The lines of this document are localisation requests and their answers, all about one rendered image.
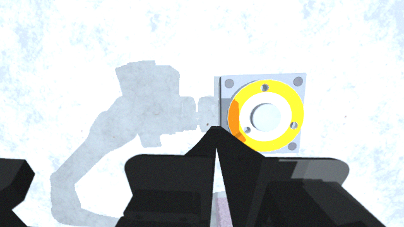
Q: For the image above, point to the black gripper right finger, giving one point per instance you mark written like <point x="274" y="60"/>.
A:
<point x="246" y="173"/>

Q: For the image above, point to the yellow and orange round plate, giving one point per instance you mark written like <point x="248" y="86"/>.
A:
<point x="277" y="93"/>

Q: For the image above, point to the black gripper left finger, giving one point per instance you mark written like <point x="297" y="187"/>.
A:
<point x="193" y="171"/>

